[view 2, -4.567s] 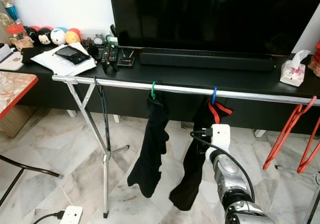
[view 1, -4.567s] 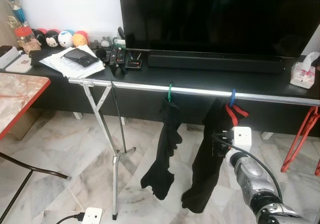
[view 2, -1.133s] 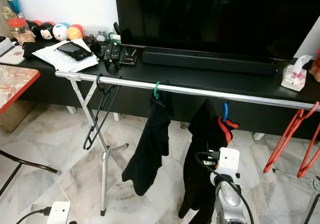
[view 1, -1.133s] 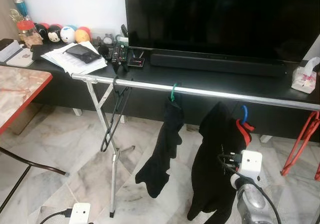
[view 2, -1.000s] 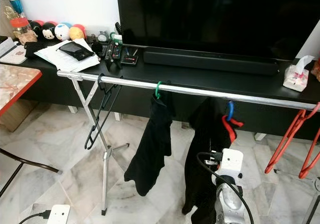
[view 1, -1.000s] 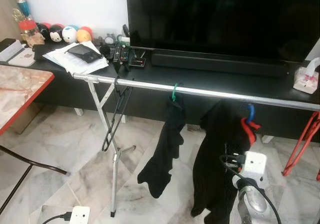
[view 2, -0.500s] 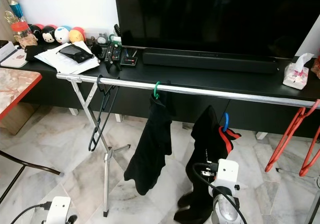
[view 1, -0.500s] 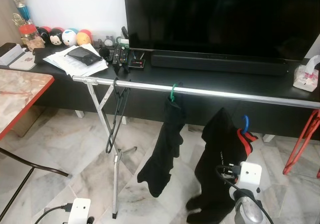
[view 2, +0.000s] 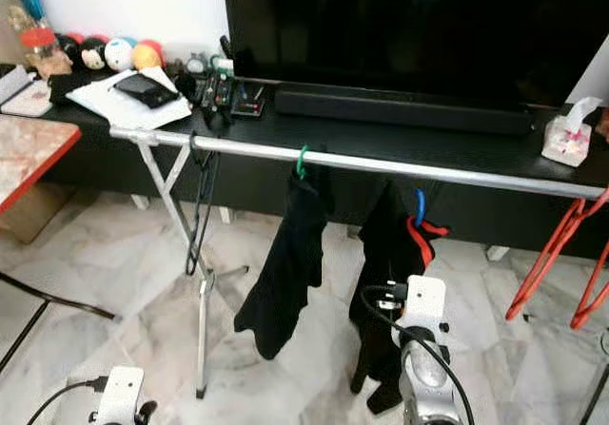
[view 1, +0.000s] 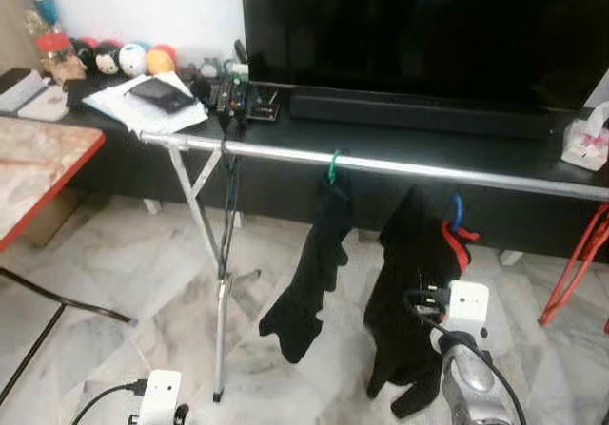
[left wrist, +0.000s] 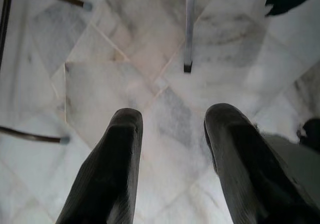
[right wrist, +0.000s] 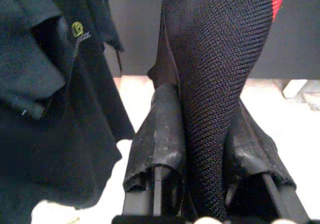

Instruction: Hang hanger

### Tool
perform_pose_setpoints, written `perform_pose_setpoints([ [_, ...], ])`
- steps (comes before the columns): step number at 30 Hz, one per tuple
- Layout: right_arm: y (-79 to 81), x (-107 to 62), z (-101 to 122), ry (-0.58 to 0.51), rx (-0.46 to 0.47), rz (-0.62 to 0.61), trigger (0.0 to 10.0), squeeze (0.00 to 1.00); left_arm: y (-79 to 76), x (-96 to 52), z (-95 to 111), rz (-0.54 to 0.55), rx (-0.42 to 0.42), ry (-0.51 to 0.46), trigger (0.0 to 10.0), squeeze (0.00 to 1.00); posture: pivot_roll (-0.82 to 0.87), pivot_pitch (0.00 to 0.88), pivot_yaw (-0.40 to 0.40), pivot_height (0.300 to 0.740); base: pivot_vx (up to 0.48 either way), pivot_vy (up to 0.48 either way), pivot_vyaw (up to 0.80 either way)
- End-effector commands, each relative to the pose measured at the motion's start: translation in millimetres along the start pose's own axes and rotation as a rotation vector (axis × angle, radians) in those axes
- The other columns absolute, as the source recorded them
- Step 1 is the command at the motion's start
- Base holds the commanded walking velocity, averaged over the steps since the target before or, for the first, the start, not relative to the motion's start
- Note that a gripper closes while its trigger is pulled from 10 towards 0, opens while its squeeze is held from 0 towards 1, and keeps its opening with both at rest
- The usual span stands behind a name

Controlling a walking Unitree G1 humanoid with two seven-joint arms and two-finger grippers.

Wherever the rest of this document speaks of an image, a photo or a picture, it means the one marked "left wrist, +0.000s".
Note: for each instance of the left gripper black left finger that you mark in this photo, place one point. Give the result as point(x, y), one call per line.
point(110, 174)

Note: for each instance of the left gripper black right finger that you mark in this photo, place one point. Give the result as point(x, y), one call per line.
point(245, 174)

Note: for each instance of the silver clothes rack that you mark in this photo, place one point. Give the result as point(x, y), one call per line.
point(190, 33)

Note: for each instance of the marble folding table orange edge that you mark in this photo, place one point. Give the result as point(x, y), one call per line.
point(5, 21)

